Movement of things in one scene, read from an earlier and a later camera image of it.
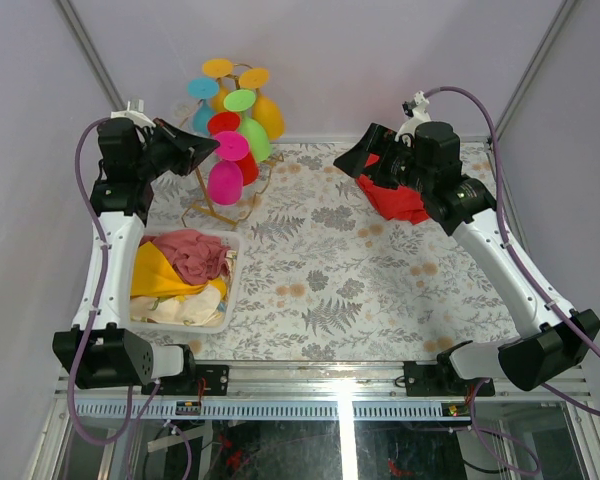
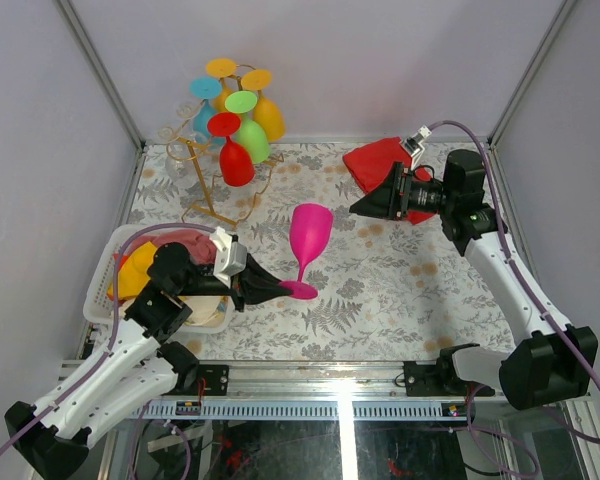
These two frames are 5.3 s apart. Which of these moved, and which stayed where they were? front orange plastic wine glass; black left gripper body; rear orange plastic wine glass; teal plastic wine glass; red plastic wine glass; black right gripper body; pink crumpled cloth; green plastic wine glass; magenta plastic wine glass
Moved: black right gripper body; black left gripper body; magenta plastic wine glass
Stayed: front orange plastic wine glass; pink crumpled cloth; teal plastic wine glass; red plastic wine glass; green plastic wine glass; rear orange plastic wine glass
